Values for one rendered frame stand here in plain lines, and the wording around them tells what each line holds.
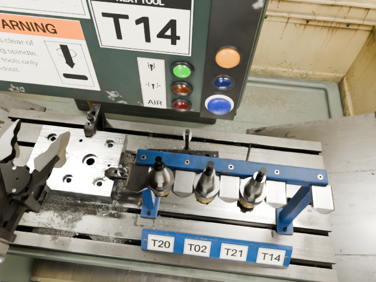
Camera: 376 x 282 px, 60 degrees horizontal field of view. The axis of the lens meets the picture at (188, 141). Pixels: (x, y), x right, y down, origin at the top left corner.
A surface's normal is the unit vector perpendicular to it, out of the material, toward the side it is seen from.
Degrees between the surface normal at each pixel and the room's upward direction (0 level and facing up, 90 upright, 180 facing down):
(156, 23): 90
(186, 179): 0
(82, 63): 90
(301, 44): 90
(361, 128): 24
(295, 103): 0
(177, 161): 0
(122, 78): 90
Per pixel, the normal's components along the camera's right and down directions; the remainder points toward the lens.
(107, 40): -0.11, 0.84
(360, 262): -0.37, -0.53
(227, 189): 0.03, -0.52
